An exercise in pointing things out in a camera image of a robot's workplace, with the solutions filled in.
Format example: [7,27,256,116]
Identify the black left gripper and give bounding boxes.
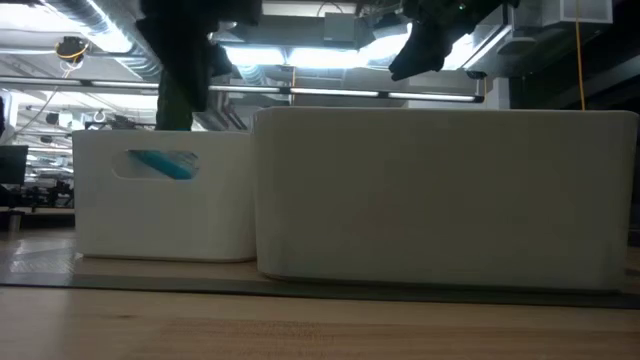
[135,0,264,113]

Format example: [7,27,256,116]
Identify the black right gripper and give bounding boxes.
[388,0,469,83]

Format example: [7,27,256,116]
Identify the blue yellow granola bar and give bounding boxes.
[126,148,200,182]

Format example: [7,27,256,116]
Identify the grey ceiling box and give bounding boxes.
[322,11,358,44]

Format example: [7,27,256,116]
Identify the long horizontal light bar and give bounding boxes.
[0,74,486,105]

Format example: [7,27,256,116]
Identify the bright ceiling light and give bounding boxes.
[222,43,371,70]

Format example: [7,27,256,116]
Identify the translucent plastic bin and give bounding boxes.
[251,105,640,295]

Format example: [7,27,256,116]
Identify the white opaque plastic bin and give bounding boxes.
[71,128,258,264]

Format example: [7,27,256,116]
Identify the black monitor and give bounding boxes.
[0,144,30,186]

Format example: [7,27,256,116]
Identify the dark grey mat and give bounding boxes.
[0,272,640,310]

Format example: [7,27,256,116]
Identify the silver ventilation duct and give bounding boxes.
[44,0,166,76]

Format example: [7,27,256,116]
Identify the black yellow cord reel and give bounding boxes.
[53,34,92,65]

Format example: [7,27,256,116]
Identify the yellow hanging cable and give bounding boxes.
[573,0,587,112]

